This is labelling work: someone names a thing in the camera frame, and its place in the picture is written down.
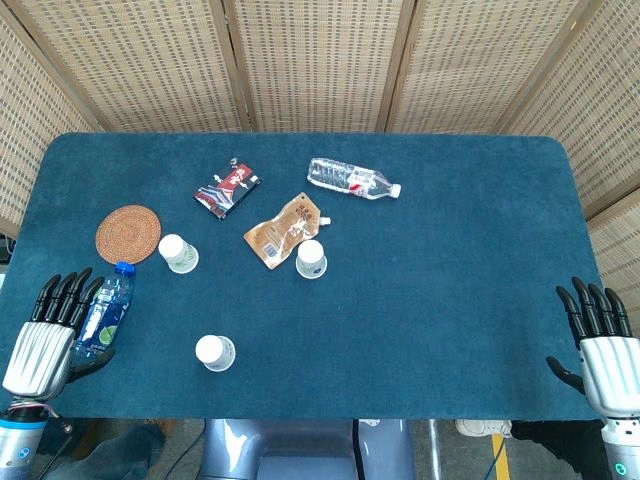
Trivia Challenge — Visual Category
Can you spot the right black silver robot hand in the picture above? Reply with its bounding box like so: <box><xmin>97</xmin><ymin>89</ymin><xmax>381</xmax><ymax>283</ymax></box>
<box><xmin>545</xmin><ymin>276</ymin><xmax>640</xmax><ymax>419</ymax></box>

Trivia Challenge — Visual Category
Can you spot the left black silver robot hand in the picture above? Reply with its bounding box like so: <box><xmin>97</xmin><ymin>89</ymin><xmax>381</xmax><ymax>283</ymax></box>
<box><xmin>1</xmin><ymin>267</ymin><xmax>117</xmax><ymax>404</ymax></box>

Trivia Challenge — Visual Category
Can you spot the white paper cup green print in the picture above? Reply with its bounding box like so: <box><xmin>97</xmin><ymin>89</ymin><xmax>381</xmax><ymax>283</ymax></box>
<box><xmin>194</xmin><ymin>334</ymin><xmax>236</xmax><ymax>373</ymax></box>
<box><xmin>157</xmin><ymin>233</ymin><xmax>200</xmax><ymax>275</ymax></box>
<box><xmin>295</xmin><ymin>239</ymin><xmax>329</xmax><ymax>280</ymax></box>

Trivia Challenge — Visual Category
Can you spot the blue label drink bottle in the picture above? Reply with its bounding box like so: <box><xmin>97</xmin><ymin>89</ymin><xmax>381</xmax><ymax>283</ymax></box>
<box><xmin>73</xmin><ymin>261</ymin><xmax>137</xmax><ymax>361</ymax></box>

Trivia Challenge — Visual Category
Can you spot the black cloth object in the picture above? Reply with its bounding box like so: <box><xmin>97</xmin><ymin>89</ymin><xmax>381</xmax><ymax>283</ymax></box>
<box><xmin>510</xmin><ymin>419</ymin><xmax>607</xmax><ymax>479</ymax></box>

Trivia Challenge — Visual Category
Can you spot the blue jeans leg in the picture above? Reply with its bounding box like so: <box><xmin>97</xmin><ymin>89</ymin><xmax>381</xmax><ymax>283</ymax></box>
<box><xmin>37</xmin><ymin>422</ymin><xmax>167</xmax><ymax>480</ymax></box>

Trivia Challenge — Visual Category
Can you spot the woven bamboo screen panel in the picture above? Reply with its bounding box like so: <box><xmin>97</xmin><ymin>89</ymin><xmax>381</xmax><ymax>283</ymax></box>
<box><xmin>499</xmin><ymin>0</ymin><xmax>640</xmax><ymax>221</ymax></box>
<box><xmin>0</xmin><ymin>0</ymin><xmax>104</xmax><ymax>237</ymax></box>
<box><xmin>387</xmin><ymin>0</ymin><xmax>596</xmax><ymax>135</ymax></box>
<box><xmin>584</xmin><ymin>188</ymin><xmax>640</xmax><ymax>341</ymax></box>
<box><xmin>9</xmin><ymin>0</ymin><xmax>254</xmax><ymax>134</ymax></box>
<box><xmin>223</xmin><ymin>0</ymin><xmax>417</xmax><ymax>134</ymax></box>

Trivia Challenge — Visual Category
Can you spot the white shoe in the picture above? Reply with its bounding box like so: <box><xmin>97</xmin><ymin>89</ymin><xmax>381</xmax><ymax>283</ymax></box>
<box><xmin>454</xmin><ymin>418</ymin><xmax>514</xmax><ymax>440</ymax></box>

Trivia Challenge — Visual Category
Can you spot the round woven rattan coaster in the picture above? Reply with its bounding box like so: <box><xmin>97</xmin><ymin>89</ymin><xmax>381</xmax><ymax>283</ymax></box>
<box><xmin>95</xmin><ymin>204</ymin><xmax>163</xmax><ymax>265</ymax></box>

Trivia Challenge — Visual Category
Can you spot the blue carpet table mat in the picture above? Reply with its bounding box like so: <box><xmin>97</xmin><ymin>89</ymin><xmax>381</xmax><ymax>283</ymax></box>
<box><xmin>0</xmin><ymin>132</ymin><xmax>603</xmax><ymax>421</ymax></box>

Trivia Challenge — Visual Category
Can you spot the black red snack packet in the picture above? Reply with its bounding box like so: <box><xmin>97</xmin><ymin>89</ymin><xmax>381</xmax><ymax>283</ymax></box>
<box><xmin>193</xmin><ymin>157</ymin><xmax>264</xmax><ymax>221</ymax></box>

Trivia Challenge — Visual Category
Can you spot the brown spout pouch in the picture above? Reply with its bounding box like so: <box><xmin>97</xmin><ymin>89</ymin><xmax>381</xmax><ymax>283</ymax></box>
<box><xmin>243</xmin><ymin>192</ymin><xmax>333</xmax><ymax>271</ymax></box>

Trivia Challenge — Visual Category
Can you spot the grey blue robot torso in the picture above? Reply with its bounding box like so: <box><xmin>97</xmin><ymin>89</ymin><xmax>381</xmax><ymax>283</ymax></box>
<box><xmin>199</xmin><ymin>418</ymin><xmax>416</xmax><ymax>480</ymax></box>

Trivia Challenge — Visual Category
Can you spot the clear plastic water bottle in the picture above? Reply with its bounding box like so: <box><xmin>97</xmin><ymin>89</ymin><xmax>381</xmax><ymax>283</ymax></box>
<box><xmin>306</xmin><ymin>157</ymin><xmax>403</xmax><ymax>202</ymax></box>

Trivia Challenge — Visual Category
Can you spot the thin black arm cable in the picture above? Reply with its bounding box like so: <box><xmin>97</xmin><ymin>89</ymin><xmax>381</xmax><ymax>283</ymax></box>
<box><xmin>45</xmin><ymin>405</ymin><xmax>77</xmax><ymax>464</ymax></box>

